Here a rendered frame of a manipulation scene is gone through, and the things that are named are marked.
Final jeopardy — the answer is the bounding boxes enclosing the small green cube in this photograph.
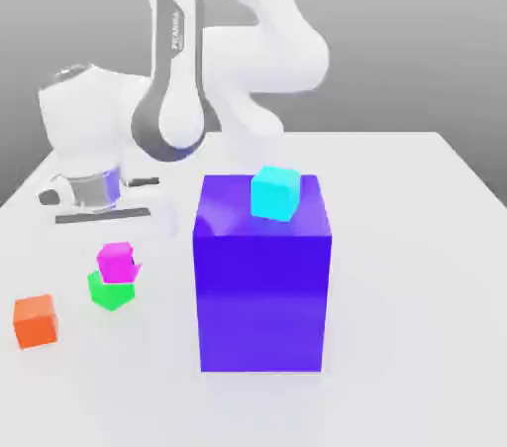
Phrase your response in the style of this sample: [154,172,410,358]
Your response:
[86,270,137,312]

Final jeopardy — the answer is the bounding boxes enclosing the small magenta cube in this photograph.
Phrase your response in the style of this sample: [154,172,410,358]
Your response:
[96,241,143,284]

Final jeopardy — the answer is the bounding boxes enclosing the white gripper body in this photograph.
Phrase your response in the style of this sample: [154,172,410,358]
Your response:
[53,192,180,239]

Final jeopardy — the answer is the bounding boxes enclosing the small orange cube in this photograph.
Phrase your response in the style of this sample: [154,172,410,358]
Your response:
[12,292,59,350]

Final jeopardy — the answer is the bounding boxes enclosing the small cyan cube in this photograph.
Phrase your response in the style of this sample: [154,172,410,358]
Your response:
[250,165,302,223]

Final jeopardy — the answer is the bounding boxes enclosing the large blue box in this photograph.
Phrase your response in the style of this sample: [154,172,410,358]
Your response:
[192,173,333,374]

